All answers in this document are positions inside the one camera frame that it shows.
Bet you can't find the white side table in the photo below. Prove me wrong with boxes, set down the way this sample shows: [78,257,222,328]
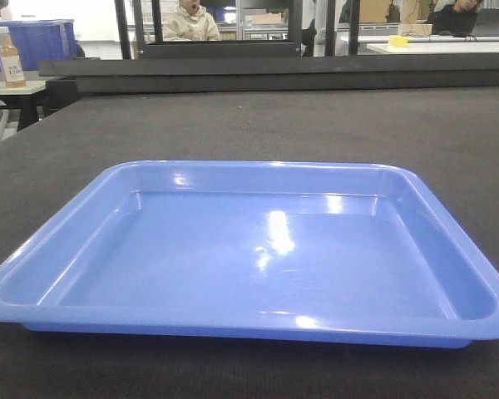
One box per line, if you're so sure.
[0,79,47,132]

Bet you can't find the person in beige jacket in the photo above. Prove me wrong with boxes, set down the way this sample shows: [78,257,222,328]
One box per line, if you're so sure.
[162,0,221,42]

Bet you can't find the large blue storage crate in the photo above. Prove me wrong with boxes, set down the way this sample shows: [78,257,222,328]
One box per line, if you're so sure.
[0,19,77,71]

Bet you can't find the orange juice bottle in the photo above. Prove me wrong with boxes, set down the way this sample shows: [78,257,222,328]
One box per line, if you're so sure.
[0,27,27,88]

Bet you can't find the person in dark clothes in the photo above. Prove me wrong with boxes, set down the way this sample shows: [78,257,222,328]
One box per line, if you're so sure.
[426,0,482,35]

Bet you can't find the yellow box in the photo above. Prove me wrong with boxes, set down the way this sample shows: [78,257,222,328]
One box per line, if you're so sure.
[388,35,408,48]

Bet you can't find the blue plastic tray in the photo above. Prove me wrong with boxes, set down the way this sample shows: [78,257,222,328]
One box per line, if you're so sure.
[0,160,499,348]

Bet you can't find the white desk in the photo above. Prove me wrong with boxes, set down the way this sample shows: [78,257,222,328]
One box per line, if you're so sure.
[367,42,499,55]

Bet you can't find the black metal frame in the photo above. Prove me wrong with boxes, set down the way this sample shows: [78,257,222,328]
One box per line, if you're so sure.
[114,1,359,59]

